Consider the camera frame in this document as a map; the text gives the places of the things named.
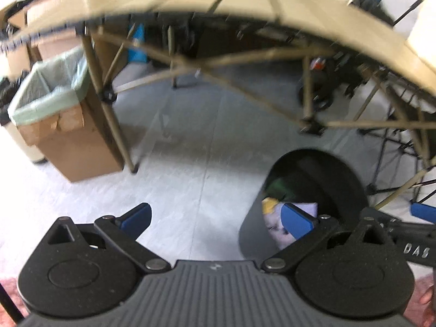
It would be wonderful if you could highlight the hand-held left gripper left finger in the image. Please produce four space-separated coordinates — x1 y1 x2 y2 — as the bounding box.
46 202 171 275

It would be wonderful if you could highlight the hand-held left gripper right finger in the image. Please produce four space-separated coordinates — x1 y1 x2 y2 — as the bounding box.
262 202 394 275

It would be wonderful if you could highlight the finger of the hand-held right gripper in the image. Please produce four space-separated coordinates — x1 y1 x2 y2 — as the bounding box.
410 202 436 224
360 207 404 229

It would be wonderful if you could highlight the white plush toy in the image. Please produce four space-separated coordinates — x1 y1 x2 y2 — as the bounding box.
262 198 319 251

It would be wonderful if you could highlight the black trash bin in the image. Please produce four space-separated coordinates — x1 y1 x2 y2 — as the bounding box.
238 148 369 261

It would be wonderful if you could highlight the person's right hand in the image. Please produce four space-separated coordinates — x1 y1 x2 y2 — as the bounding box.
420 285 436 314

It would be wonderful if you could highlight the dark green cloth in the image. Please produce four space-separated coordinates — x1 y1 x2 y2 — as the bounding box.
266 176 298 202

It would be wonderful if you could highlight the pink fluffy clothing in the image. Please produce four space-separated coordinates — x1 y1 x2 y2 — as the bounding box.
0 276 29 319
410 274 436 327

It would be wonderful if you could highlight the cardboard box with green liner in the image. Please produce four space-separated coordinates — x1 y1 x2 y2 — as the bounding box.
7 46 125 183

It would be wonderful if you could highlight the black cart wheel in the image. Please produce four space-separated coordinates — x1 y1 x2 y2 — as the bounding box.
298 65 341 111

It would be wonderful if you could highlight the blue container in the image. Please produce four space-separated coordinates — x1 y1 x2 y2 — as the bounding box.
127 24 151 65

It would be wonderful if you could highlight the large brown cardboard box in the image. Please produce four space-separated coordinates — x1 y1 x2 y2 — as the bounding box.
0 0 89 79

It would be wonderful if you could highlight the olive folding table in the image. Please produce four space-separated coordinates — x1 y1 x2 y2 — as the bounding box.
0 0 436 212

